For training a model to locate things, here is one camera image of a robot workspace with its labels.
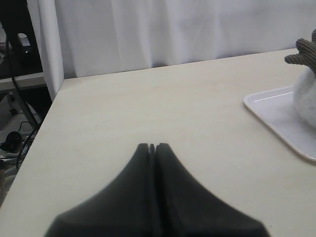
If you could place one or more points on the dark monitor stand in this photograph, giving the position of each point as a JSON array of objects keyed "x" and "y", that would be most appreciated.
[{"x": 16, "y": 22}]

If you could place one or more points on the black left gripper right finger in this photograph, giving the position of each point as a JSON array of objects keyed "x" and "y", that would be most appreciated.
[{"x": 188, "y": 209}]

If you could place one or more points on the white rectangular plastic tray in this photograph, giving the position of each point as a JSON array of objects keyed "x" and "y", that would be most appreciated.
[{"x": 275, "y": 110}]

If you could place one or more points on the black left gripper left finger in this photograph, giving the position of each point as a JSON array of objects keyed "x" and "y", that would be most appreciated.
[{"x": 122, "y": 209}]

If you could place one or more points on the grey side table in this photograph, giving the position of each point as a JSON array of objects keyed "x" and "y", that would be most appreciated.
[{"x": 33, "y": 93}]

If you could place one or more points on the white backdrop curtain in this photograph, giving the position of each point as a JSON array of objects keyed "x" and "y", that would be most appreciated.
[{"x": 79, "y": 38}]

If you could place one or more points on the white plush snowman toy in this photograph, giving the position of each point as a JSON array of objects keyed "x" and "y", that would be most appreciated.
[{"x": 304, "y": 89}]

